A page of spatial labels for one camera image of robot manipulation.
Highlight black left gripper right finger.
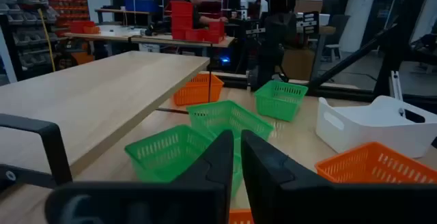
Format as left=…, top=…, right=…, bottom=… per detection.
left=240, top=129, right=437, bottom=224

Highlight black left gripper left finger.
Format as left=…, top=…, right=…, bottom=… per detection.
left=44, top=129, right=235, bottom=224

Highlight green plastic mesh basket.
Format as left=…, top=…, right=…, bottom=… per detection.
left=253, top=79, right=309, bottom=122
left=124, top=124, right=244, bottom=198
left=186, top=100, right=275, bottom=142

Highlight orange plastic mesh basket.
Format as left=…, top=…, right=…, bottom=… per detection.
left=314, top=141, right=437, bottom=184
left=228, top=208, right=255, bottom=224
left=173, top=72, right=225, bottom=107

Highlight white plastic handled bin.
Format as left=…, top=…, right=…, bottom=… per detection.
left=315, top=95, right=437, bottom=159

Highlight wooden shelf black metal legs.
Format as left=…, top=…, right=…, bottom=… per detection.
left=0, top=44, right=212, bottom=190

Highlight red storage bin stack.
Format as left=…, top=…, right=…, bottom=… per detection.
left=170, top=1, right=195, bottom=41

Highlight cardboard box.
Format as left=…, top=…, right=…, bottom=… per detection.
left=280, top=47, right=317, bottom=81

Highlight white stool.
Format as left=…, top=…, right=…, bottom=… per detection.
left=323, top=43, right=342, bottom=63

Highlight orange crate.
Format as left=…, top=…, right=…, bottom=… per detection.
left=70, top=51, right=96, bottom=65

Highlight long wooden workbench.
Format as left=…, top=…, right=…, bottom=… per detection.
left=63, top=31, right=236, bottom=61

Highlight black panel white labels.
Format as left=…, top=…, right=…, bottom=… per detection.
left=296, top=10, right=321, bottom=36

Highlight white round column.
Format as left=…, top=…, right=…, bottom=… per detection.
left=409, top=0, right=437, bottom=44
left=339, top=0, right=401, bottom=54

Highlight person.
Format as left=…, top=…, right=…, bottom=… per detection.
left=186, top=0, right=229, bottom=30

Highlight narrow wooden table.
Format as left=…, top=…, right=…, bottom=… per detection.
left=94, top=8, right=161, bottom=25

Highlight blue storage bin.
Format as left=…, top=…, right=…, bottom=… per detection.
left=124, top=0, right=160, bottom=14

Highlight red bin shelving rack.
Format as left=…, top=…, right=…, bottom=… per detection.
left=46, top=0, right=90, bottom=38

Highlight grey bin shelving rack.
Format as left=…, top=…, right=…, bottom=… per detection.
left=0, top=0, right=61, bottom=81

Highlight black aluminium rig frame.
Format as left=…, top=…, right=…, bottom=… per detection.
left=201, top=0, right=437, bottom=104

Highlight yellow cable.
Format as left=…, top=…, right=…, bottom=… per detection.
left=32, top=0, right=57, bottom=73

